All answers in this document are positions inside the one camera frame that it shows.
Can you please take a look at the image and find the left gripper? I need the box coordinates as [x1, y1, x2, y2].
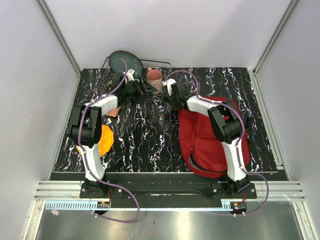
[121, 75, 157, 104]

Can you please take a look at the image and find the dark wire dish rack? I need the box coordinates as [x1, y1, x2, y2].
[95, 53, 172, 104]

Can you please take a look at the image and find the red student backpack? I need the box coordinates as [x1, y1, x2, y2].
[177, 96, 251, 180]

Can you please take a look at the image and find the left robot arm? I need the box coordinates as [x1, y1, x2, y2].
[68, 69, 143, 198]

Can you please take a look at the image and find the pink patterned mug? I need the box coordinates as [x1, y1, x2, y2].
[146, 67, 163, 93]

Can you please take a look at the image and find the pink leather wallet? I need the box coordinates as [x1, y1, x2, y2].
[105, 107, 121, 118]

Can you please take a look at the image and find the teal round plate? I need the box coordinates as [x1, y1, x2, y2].
[108, 50, 143, 78]

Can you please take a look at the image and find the orange yellow plate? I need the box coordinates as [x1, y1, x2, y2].
[83, 124, 114, 159]

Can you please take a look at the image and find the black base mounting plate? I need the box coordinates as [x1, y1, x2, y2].
[79, 172, 257, 200]

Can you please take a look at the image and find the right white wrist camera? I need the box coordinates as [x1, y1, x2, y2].
[162, 78, 176, 96]

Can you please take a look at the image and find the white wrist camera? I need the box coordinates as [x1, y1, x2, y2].
[125, 69, 135, 85]
[162, 78, 176, 96]

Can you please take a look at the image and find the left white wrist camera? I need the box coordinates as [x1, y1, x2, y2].
[125, 69, 135, 85]

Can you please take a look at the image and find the aluminium frame rail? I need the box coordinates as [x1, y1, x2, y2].
[34, 181, 305, 212]

